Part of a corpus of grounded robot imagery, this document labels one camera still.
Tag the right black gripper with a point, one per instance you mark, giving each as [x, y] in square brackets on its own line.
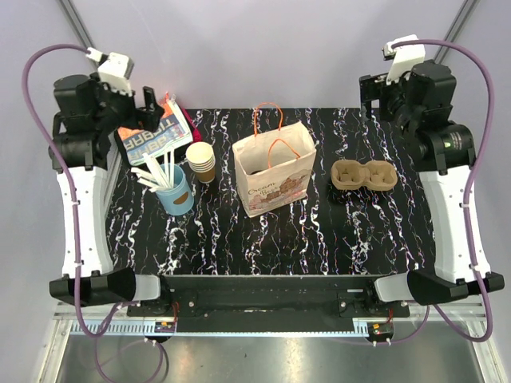
[374, 87]

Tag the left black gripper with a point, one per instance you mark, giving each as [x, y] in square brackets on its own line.
[148, 117]

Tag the stack of paper coffee cups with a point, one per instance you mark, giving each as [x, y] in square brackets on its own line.
[202, 161]

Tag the beige paper takeout bag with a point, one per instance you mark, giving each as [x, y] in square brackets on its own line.
[287, 155]

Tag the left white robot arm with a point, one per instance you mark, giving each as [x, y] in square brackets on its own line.
[88, 277]

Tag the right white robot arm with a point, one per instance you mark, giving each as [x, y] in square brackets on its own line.
[443, 152]

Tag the colourful rabbit print cloth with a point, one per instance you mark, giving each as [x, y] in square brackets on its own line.
[173, 132]

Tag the red folded cloth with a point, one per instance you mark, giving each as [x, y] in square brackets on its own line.
[195, 132]

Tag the light blue straw holder cup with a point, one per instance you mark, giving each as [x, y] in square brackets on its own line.
[178, 200]

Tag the stack of brown cup carriers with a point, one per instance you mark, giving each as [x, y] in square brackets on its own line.
[376, 175]

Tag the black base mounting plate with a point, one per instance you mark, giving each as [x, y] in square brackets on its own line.
[307, 304]

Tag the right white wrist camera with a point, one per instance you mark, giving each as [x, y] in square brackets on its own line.
[403, 58]

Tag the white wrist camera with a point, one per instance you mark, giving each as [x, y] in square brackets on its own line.
[403, 58]
[114, 69]

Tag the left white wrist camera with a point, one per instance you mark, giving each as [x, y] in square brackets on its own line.
[114, 69]

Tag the aluminium frame rail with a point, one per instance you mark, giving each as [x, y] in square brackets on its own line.
[308, 334]

